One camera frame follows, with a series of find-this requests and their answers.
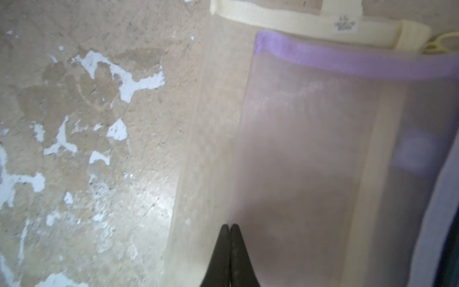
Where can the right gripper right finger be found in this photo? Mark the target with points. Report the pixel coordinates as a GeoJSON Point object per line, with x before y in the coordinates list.
{"type": "Point", "coordinates": [241, 271]}

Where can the purple mesh pouch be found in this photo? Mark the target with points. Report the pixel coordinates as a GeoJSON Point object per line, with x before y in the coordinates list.
{"type": "Point", "coordinates": [347, 164]}

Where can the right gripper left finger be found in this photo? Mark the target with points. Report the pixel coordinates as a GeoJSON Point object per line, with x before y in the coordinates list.
{"type": "Point", "coordinates": [218, 272]}

